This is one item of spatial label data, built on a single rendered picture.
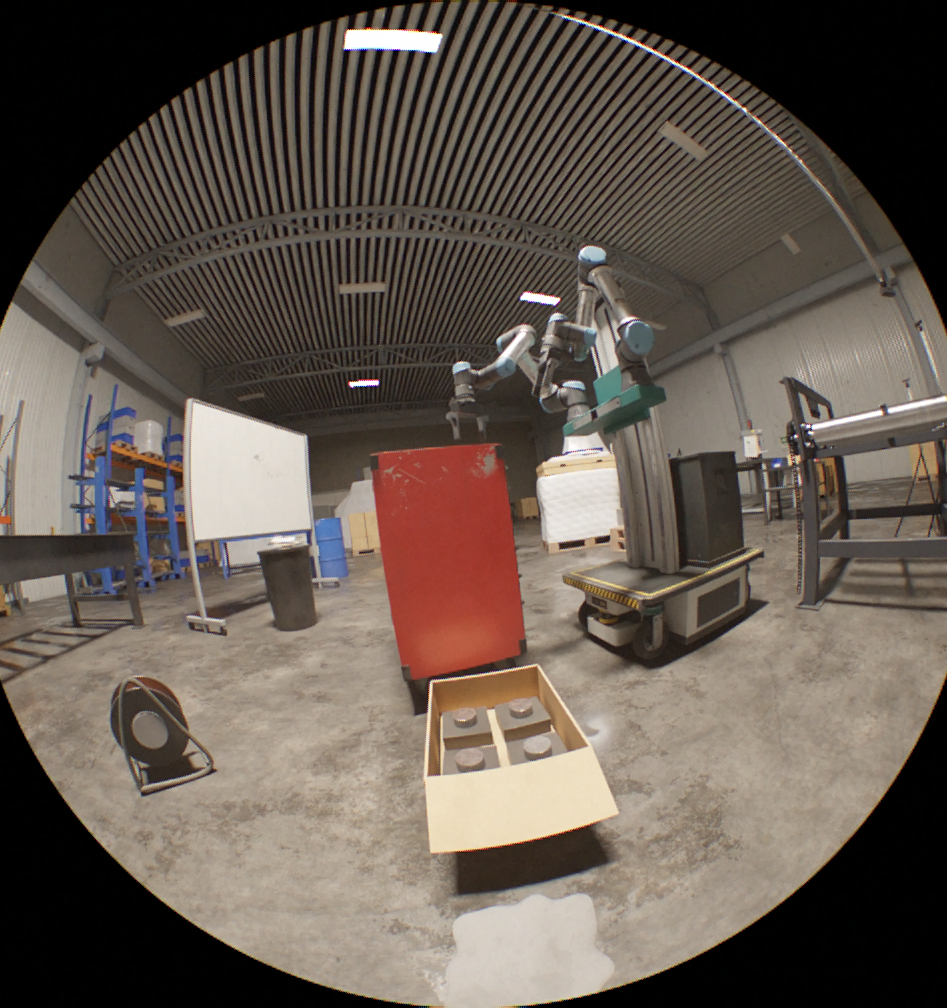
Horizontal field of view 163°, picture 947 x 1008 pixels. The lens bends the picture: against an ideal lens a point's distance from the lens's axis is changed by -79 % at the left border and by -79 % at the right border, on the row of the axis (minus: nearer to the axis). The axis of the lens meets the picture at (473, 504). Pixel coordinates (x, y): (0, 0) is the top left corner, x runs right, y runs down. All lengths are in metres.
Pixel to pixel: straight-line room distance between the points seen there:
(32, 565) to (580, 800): 3.04
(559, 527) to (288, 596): 3.50
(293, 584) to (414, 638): 1.53
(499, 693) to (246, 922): 0.93
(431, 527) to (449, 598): 0.25
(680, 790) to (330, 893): 0.79
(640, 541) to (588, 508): 3.00
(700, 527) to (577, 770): 1.22
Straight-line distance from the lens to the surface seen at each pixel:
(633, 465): 1.75
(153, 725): 1.20
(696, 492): 1.61
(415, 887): 0.82
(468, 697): 1.03
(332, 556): 4.90
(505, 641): 1.25
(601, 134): 9.30
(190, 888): 1.00
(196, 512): 3.06
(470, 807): 0.65
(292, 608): 2.58
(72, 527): 9.30
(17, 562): 2.87
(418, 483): 1.10
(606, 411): 1.50
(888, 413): 1.85
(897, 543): 1.90
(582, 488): 4.69
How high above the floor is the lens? 0.71
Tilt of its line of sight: 1 degrees up
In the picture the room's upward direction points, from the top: 7 degrees counter-clockwise
